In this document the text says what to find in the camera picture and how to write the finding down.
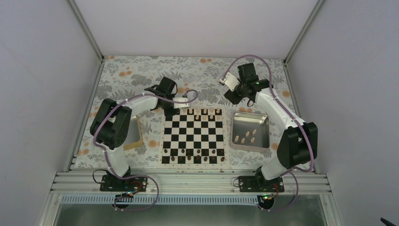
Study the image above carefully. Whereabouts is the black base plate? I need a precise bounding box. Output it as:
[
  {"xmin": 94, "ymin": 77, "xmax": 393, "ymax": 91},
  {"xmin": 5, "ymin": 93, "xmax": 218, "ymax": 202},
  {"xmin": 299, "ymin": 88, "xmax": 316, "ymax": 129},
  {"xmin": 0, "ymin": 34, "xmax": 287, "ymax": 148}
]
[
  {"xmin": 233, "ymin": 176, "xmax": 285, "ymax": 193},
  {"xmin": 99, "ymin": 175, "xmax": 148, "ymax": 192}
]

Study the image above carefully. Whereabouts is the floral patterned table mat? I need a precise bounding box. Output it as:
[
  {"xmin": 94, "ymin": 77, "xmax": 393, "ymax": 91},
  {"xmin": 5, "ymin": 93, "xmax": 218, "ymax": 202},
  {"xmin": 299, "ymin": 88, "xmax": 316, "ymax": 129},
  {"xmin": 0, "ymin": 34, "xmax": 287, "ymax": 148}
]
[{"xmin": 74, "ymin": 56, "xmax": 294, "ymax": 170}]

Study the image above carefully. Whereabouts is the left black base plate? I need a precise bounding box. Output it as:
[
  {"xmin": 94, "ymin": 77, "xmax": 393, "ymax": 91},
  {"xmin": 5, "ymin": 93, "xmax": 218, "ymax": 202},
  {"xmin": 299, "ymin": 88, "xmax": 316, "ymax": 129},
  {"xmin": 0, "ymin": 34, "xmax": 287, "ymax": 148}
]
[{"xmin": 99, "ymin": 175, "xmax": 148, "ymax": 192}]

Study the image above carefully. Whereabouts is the black white chessboard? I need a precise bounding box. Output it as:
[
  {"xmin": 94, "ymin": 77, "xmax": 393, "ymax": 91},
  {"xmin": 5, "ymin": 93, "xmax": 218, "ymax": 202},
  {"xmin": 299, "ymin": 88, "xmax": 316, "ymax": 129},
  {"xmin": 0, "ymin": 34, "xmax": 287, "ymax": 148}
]
[{"xmin": 159, "ymin": 107, "xmax": 231, "ymax": 169}]

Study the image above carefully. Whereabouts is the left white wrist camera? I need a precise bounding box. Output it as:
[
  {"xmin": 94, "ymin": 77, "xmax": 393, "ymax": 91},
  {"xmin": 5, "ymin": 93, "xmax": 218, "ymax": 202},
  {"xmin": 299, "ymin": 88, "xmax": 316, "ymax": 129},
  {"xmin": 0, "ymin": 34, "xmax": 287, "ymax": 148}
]
[{"xmin": 172, "ymin": 97, "xmax": 190, "ymax": 109}]

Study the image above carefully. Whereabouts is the metal tray with light pieces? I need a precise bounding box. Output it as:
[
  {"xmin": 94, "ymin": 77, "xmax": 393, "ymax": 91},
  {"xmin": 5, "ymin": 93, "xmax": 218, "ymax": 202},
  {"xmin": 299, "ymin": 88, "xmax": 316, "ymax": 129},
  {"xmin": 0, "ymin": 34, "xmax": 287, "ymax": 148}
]
[{"xmin": 230, "ymin": 112, "xmax": 270, "ymax": 153}]

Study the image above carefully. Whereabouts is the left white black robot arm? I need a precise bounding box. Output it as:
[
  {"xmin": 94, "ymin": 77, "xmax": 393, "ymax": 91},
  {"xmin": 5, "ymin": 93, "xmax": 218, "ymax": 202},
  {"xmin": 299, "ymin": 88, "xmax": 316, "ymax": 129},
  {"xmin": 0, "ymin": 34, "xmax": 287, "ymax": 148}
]
[{"xmin": 90, "ymin": 77, "xmax": 189, "ymax": 191}]

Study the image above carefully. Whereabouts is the aluminium rail frame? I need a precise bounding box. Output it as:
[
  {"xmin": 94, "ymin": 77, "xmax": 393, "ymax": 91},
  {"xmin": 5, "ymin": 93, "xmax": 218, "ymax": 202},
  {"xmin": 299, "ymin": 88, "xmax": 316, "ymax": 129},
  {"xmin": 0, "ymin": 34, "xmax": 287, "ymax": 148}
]
[{"xmin": 50, "ymin": 170, "xmax": 332, "ymax": 195}]

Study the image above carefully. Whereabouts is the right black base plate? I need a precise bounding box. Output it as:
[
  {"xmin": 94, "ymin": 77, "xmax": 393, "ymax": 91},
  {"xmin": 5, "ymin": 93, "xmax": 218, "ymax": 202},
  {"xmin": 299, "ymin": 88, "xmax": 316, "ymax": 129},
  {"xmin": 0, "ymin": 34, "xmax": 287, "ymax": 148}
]
[{"xmin": 233, "ymin": 176, "xmax": 285, "ymax": 193}]

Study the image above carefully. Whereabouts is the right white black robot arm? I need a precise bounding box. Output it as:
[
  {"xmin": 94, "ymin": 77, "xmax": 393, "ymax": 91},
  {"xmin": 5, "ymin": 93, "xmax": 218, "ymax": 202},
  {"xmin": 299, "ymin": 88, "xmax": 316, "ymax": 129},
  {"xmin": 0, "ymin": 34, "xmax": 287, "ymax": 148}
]
[{"xmin": 220, "ymin": 63, "xmax": 318, "ymax": 192}]

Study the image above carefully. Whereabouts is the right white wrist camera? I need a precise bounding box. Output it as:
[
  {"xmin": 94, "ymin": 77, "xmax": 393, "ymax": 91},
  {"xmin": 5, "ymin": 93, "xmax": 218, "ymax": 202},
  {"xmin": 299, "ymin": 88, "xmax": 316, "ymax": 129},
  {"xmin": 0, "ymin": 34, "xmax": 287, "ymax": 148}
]
[{"xmin": 219, "ymin": 72, "xmax": 240, "ymax": 91}]

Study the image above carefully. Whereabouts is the empty metal tray wooden rim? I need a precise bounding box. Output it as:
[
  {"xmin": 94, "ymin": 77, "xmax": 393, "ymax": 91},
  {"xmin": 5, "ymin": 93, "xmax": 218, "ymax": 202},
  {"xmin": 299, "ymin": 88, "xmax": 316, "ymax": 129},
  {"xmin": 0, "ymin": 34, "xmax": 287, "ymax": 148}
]
[{"xmin": 123, "ymin": 115, "xmax": 144, "ymax": 151}]

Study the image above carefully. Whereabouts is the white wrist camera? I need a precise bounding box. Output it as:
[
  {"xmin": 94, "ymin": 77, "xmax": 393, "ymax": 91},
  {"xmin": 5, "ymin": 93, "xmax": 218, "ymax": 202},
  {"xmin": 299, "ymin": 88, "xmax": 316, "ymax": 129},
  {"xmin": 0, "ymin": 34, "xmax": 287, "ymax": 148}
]
[
  {"xmin": 172, "ymin": 97, "xmax": 190, "ymax": 109},
  {"xmin": 219, "ymin": 72, "xmax": 240, "ymax": 91}
]

